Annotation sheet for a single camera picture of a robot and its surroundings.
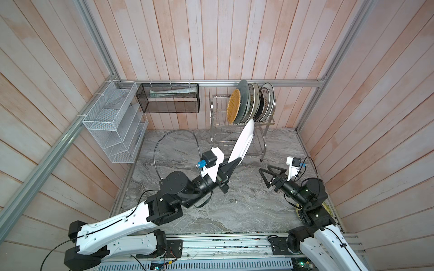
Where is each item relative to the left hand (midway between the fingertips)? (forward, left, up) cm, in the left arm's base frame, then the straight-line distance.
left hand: (238, 160), depth 49 cm
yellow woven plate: (+4, -51, -44) cm, 67 cm away
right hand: (+9, -14, -18) cm, 25 cm away
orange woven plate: (+44, -3, -13) cm, 46 cm away
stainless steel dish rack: (+39, -21, -39) cm, 59 cm away
